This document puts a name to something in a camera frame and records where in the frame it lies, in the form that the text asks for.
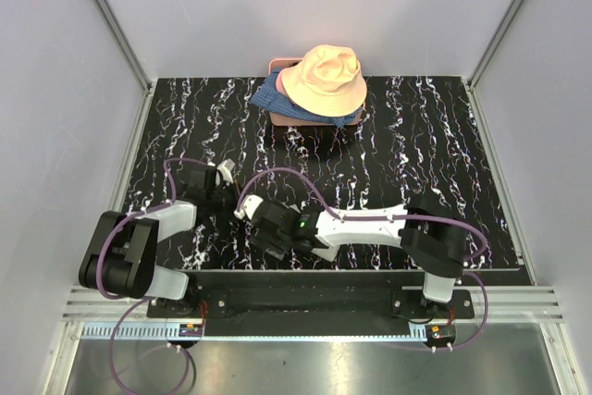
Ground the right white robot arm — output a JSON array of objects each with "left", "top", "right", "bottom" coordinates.
[{"left": 236, "top": 194, "right": 478, "bottom": 318}]

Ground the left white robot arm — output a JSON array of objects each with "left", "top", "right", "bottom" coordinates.
[{"left": 78, "top": 160, "right": 238, "bottom": 317}]

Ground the blue patterned cloth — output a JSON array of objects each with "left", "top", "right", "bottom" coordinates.
[{"left": 251, "top": 69, "right": 364, "bottom": 128}]

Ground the pink plastic tray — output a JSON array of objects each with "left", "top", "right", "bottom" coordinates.
[{"left": 268, "top": 57, "right": 365, "bottom": 127}]

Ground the peach bucket hat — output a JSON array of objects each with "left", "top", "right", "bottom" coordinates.
[{"left": 279, "top": 44, "right": 367, "bottom": 117}]

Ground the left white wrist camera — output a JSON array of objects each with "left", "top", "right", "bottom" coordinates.
[{"left": 212, "top": 159, "right": 235, "bottom": 185}]

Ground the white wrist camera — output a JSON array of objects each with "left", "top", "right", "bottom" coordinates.
[
  {"left": 212, "top": 159, "right": 235, "bottom": 185},
  {"left": 234, "top": 194, "right": 264, "bottom": 221}
]

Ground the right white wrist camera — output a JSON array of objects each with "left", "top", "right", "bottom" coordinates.
[{"left": 234, "top": 194, "right": 264, "bottom": 221}]

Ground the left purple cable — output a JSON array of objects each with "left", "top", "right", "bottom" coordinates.
[{"left": 95, "top": 157, "right": 218, "bottom": 391}]

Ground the white slotted cable duct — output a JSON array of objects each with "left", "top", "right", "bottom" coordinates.
[{"left": 81, "top": 322, "right": 204, "bottom": 340}]

